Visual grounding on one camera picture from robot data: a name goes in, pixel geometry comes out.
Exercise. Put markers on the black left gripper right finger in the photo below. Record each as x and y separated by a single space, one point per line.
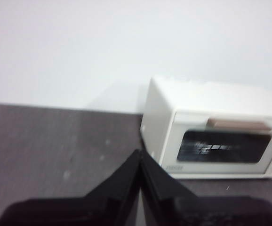
197 212

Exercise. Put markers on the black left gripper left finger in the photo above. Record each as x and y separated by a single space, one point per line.
91 212

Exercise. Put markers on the white toaster oven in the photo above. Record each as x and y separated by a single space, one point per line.
158 122

